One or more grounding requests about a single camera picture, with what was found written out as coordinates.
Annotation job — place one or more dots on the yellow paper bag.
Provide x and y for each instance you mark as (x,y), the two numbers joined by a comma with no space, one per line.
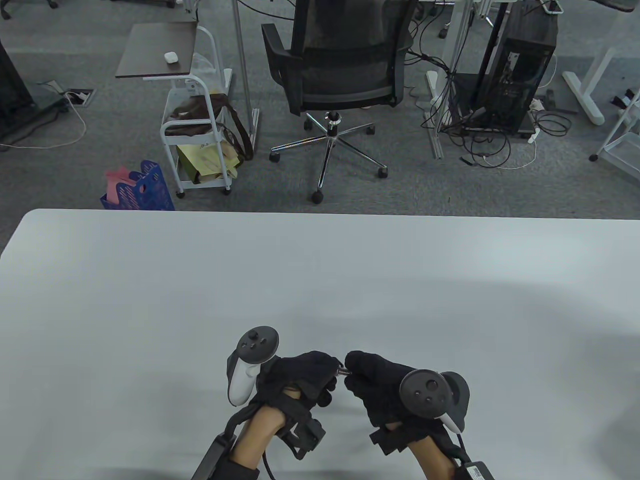
(200,157)

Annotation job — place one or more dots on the pink paper sheets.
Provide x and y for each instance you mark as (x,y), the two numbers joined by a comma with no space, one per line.
(116,180)

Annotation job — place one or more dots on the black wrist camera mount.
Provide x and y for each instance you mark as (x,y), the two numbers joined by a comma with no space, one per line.
(390,440)
(307,435)

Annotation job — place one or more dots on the floor socket box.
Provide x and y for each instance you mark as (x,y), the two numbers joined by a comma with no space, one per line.
(79,97)

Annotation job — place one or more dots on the person's left hand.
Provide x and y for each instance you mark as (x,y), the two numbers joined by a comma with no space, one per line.
(300,372)

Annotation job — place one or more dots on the person's right hand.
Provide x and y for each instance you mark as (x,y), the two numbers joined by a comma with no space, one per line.
(377,385)

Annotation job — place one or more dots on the black forearm box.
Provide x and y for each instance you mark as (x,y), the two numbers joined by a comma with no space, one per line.
(215,452)

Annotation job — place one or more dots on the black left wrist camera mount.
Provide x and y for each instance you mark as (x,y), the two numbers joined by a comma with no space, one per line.
(307,435)

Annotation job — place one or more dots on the black stand base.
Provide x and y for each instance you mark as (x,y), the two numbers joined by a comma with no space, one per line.
(10,85)

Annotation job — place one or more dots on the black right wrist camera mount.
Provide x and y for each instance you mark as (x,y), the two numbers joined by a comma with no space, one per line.
(390,440)

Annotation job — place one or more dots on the dark grey controller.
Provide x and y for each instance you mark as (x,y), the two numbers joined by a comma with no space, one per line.
(427,392)

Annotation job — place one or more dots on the white cart with brown top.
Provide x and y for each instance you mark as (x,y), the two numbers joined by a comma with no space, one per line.
(155,50)

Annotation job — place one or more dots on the brown bag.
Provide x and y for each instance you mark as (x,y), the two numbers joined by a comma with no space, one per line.
(200,112)

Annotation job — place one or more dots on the white earbuds case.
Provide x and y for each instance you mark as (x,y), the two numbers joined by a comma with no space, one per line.
(171,57)

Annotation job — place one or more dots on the black mesh office chair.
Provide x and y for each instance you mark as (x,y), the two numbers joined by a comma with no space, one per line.
(345,65)

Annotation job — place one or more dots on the black labelled forearm box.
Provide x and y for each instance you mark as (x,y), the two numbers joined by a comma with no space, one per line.
(477,471)

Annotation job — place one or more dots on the person's right forearm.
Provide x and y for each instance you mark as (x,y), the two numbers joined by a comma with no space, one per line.
(432,460)

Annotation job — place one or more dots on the silver metal pole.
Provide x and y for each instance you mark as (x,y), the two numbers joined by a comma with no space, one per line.
(241,50)

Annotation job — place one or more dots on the white and grey controller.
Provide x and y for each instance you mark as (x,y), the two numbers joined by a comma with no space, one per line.
(240,385)

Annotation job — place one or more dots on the white desk leg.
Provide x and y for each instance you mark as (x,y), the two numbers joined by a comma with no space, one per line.
(585,100)
(435,125)

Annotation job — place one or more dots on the clear plastic bag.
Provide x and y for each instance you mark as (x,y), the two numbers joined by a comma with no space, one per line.
(202,65)

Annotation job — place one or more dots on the person's left forearm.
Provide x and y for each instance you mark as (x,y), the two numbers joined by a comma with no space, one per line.
(255,435)

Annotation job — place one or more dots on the black computer tower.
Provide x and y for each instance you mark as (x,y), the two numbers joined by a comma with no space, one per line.
(520,65)

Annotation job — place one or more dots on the blue plastic basket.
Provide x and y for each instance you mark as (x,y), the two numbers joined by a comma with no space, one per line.
(150,192)

